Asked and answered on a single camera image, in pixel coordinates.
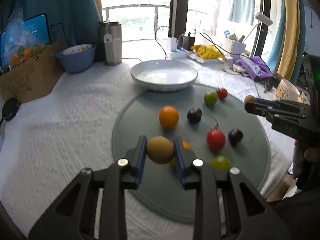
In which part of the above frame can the cardboard box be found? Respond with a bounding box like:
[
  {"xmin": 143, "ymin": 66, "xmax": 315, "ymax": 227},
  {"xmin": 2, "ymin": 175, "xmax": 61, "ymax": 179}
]
[{"xmin": 0, "ymin": 39, "xmax": 65, "ymax": 103}]

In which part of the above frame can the steel tumbler with tag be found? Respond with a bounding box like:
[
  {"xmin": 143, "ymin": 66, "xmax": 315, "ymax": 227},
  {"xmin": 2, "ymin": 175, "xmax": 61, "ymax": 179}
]
[{"xmin": 98, "ymin": 21, "xmax": 122, "ymax": 66}]

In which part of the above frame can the small red tomato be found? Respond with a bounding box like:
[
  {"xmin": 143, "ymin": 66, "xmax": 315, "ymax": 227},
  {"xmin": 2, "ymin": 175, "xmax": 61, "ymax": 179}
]
[{"xmin": 217, "ymin": 88, "xmax": 228, "ymax": 100}]

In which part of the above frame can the purple cloth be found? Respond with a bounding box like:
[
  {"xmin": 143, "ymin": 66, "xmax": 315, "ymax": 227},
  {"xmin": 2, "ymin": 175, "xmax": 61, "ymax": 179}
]
[{"xmin": 236, "ymin": 55, "xmax": 274, "ymax": 82}]

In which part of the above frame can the white ceramic plate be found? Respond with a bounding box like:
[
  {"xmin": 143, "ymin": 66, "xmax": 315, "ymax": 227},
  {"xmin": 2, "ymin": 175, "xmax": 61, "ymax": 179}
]
[{"xmin": 130, "ymin": 60, "xmax": 198, "ymax": 92}]

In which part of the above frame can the black charging cable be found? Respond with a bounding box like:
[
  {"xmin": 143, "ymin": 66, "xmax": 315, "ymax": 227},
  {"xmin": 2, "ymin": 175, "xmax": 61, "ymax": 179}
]
[{"xmin": 154, "ymin": 25, "xmax": 171, "ymax": 61}]

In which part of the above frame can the teal curtain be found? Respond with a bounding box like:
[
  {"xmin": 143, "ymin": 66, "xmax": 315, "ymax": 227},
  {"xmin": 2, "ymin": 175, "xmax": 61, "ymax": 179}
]
[{"xmin": 1, "ymin": 0, "xmax": 101, "ymax": 45}]

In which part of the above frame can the dark plum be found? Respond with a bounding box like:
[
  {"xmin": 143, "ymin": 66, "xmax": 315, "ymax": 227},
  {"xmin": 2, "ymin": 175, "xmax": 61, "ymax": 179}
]
[
  {"xmin": 228, "ymin": 128, "xmax": 244, "ymax": 146},
  {"xmin": 187, "ymin": 107, "xmax": 202, "ymax": 124}
]

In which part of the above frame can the white power strip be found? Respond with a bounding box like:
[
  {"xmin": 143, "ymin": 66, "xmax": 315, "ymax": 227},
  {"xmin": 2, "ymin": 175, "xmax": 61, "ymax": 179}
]
[{"xmin": 168, "ymin": 49, "xmax": 192, "ymax": 60}]

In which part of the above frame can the white bear print cup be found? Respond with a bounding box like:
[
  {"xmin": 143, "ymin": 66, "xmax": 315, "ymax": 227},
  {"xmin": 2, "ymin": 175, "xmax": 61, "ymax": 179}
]
[{"xmin": 275, "ymin": 78, "xmax": 300, "ymax": 102}]

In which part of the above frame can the yellow curtain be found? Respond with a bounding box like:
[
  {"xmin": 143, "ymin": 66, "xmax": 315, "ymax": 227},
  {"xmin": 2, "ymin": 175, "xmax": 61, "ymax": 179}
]
[{"xmin": 277, "ymin": 0, "xmax": 300, "ymax": 80}]

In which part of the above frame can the blue plastic bowl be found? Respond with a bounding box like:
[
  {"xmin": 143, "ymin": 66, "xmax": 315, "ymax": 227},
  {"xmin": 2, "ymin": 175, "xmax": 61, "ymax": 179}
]
[{"xmin": 56, "ymin": 44, "xmax": 97, "ymax": 74}]

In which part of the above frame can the orange fruit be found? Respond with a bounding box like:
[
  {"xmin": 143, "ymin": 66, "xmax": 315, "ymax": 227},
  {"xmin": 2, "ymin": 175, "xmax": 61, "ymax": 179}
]
[
  {"xmin": 169, "ymin": 140, "xmax": 193, "ymax": 167},
  {"xmin": 159, "ymin": 106, "xmax": 179, "ymax": 129}
]

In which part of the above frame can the round grey-green mat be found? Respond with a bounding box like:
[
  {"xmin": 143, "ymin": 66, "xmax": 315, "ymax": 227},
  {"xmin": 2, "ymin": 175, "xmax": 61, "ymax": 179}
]
[{"xmin": 111, "ymin": 83, "xmax": 271, "ymax": 224}]

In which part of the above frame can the white desk lamp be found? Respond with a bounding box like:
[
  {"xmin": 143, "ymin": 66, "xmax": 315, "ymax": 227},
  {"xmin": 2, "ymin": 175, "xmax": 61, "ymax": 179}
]
[{"xmin": 243, "ymin": 12, "xmax": 273, "ymax": 42}]

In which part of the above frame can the yellow-brown kiwi fruit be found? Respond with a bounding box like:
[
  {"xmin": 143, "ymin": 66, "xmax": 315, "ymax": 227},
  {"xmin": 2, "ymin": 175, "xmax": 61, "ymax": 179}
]
[{"xmin": 146, "ymin": 137, "xmax": 174, "ymax": 164}]

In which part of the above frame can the yellow duck bag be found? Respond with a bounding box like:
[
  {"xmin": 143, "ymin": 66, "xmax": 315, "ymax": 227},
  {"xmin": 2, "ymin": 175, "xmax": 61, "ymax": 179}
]
[{"xmin": 190, "ymin": 44, "xmax": 225, "ymax": 59}]

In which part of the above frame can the small yellow fruit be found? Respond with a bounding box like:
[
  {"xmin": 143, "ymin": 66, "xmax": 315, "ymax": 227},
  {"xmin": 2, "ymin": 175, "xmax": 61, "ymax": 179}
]
[{"xmin": 244, "ymin": 95, "xmax": 257, "ymax": 104}]

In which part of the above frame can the white woven basket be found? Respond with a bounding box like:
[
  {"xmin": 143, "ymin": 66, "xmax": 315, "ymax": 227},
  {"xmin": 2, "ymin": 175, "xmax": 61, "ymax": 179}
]
[{"xmin": 222, "ymin": 37, "xmax": 246, "ymax": 55}]

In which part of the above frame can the green fruit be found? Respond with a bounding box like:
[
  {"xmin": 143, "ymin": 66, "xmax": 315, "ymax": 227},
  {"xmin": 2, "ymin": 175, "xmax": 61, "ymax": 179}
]
[
  {"xmin": 203, "ymin": 91, "xmax": 218, "ymax": 106},
  {"xmin": 210, "ymin": 155, "xmax": 231, "ymax": 171}
]

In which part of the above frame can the tablet with blue screen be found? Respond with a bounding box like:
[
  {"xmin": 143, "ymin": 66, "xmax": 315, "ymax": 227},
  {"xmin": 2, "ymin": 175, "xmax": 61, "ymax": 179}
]
[{"xmin": 1, "ymin": 13, "xmax": 52, "ymax": 71}]

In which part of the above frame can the balcony railing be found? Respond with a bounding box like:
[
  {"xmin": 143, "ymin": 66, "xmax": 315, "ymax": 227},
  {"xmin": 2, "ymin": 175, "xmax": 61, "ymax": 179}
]
[{"xmin": 102, "ymin": 4, "xmax": 170, "ymax": 42}]

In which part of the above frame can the white charger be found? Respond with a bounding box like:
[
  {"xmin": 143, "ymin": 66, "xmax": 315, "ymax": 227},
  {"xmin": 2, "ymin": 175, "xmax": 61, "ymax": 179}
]
[{"xmin": 170, "ymin": 37, "xmax": 177, "ymax": 52}]

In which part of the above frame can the black charger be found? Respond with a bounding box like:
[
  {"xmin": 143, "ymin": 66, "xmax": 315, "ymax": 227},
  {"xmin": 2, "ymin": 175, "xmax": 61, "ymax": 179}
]
[{"xmin": 182, "ymin": 32, "xmax": 195, "ymax": 51}]

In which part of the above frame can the black round object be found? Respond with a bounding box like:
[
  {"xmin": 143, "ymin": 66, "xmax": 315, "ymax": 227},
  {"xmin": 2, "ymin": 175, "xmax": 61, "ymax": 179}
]
[{"xmin": 2, "ymin": 98, "xmax": 20, "ymax": 121}]

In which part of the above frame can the hanging light blue towel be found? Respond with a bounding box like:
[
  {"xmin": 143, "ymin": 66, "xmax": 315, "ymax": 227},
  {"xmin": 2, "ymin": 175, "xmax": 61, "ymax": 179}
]
[{"xmin": 229, "ymin": 0, "xmax": 255, "ymax": 25}]

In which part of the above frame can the plastic bag of fruit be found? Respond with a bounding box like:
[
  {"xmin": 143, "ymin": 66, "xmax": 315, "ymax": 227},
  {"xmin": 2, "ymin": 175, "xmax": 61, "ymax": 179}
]
[{"xmin": 4, "ymin": 8, "xmax": 47, "ymax": 68}]

